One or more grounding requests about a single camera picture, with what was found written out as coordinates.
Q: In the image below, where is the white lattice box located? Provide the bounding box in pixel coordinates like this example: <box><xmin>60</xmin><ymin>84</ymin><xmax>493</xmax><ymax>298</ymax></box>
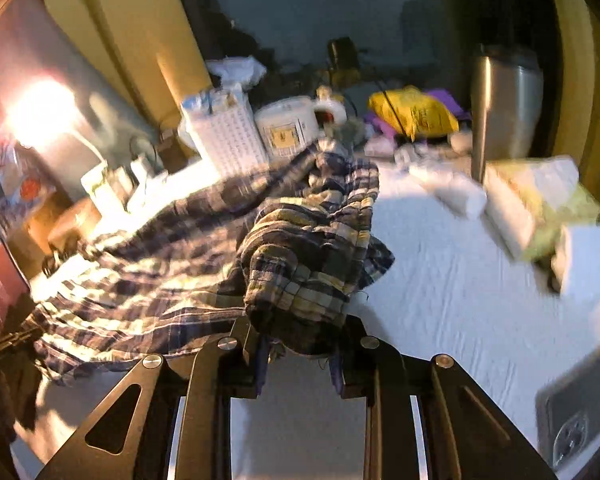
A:
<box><xmin>180</xmin><ymin>84</ymin><xmax>271</xmax><ymax>179</ymax></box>

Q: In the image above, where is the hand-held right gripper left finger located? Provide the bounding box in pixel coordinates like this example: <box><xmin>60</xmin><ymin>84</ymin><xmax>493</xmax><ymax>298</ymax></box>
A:
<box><xmin>35</xmin><ymin>318</ymin><xmax>273</xmax><ymax>480</ymax></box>

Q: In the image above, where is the white tape roll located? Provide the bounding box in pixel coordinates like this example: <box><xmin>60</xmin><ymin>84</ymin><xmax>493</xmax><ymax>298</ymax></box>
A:
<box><xmin>312</xmin><ymin>88</ymin><xmax>351</xmax><ymax>126</ymax></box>

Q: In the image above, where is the plaid flannel shirt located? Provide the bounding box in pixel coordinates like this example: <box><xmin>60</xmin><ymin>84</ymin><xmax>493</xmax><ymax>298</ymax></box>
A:
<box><xmin>32</xmin><ymin>140</ymin><xmax>396</xmax><ymax>387</ymax></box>

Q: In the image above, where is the yellow plastic bag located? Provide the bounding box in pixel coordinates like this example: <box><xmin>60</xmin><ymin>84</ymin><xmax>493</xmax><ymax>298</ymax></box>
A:
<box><xmin>368</xmin><ymin>87</ymin><xmax>460</xmax><ymax>142</ymax></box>

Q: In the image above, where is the white bed sheet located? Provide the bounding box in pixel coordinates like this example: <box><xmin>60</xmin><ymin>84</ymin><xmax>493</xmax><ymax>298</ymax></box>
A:
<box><xmin>10</xmin><ymin>152</ymin><xmax>600</xmax><ymax>480</ymax></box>

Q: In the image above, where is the white round container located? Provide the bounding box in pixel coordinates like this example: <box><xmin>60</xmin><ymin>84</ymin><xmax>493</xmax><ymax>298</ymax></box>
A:
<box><xmin>254</xmin><ymin>96</ymin><xmax>319</xmax><ymax>163</ymax></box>

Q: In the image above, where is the white crumpled bag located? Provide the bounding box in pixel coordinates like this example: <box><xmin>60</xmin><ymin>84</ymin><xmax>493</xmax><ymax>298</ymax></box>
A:
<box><xmin>205</xmin><ymin>57</ymin><xmax>267</xmax><ymax>92</ymax></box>

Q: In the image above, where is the green and white package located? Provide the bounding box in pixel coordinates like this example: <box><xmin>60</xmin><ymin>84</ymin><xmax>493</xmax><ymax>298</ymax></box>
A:
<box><xmin>483</xmin><ymin>156</ymin><xmax>600</xmax><ymax>263</ymax></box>

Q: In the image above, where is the clear plastic bag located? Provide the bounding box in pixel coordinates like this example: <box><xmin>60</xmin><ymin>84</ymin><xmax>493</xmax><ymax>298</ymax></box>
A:
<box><xmin>0</xmin><ymin>125</ymin><xmax>56</xmax><ymax>211</ymax></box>

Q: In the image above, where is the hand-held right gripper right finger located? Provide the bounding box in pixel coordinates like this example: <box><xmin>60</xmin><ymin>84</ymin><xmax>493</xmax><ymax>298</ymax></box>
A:
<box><xmin>328</xmin><ymin>316</ymin><xmax>561</xmax><ymax>480</ymax></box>

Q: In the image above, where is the stainless steel tumbler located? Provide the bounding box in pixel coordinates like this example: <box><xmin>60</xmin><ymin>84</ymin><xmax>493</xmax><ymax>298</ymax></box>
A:
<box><xmin>470</xmin><ymin>44</ymin><xmax>545</xmax><ymax>181</ymax></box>

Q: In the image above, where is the white small box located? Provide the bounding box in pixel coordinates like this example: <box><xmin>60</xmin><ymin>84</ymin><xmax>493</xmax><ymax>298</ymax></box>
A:
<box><xmin>80</xmin><ymin>162</ymin><xmax>131</xmax><ymax>216</ymax></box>

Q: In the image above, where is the white folded cloth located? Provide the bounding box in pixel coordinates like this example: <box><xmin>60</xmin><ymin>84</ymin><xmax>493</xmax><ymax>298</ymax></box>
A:
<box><xmin>409</xmin><ymin>161</ymin><xmax>489</xmax><ymax>221</ymax></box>

